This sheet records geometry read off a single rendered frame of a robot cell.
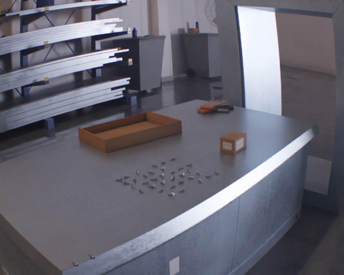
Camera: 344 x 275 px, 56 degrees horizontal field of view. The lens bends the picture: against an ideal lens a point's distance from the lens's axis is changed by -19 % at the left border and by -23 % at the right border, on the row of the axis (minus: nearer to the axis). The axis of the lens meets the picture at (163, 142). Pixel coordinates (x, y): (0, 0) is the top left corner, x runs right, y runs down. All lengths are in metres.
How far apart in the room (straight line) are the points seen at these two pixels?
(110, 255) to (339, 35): 1.83
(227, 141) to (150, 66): 4.74
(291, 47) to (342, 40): 8.91
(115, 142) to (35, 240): 0.83
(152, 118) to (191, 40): 5.58
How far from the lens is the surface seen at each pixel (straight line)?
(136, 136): 1.81
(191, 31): 7.79
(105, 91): 5.42
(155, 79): 6.46
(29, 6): 5.15
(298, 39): 11.01
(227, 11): 2.71
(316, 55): 10.77
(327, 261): 2.06
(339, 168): 2.44
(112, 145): 1.75
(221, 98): 5.78
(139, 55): 6.13
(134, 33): 6.19
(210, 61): 7.45
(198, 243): 1.41
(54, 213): 1.24
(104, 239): 1.08
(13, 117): 4.74
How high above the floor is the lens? 1.22
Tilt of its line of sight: 18 degrees down
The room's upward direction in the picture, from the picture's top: 3 degrees counter-clockwise
